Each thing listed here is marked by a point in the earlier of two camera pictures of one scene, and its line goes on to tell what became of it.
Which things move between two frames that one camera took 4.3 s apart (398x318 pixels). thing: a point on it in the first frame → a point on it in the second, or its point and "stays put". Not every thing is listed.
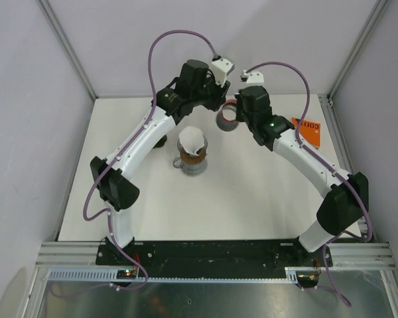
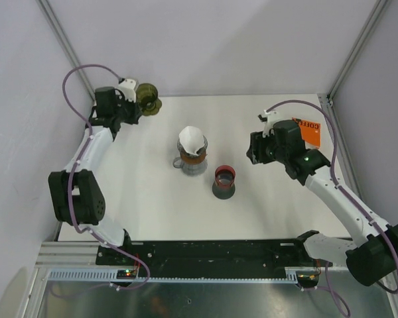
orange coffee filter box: (310, 130) stays put
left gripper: (220, 93) → (136, 112)
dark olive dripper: (161, 142) → (146, 95)
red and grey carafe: (226, 116) → (224, 186)
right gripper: (240, 102) → (256, 152)
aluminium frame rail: (341, 255) stays put
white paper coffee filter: (192, 139) stays put
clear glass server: (191, 169) stays put
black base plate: (156, 258) stays put
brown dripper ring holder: (192, 160) stays put
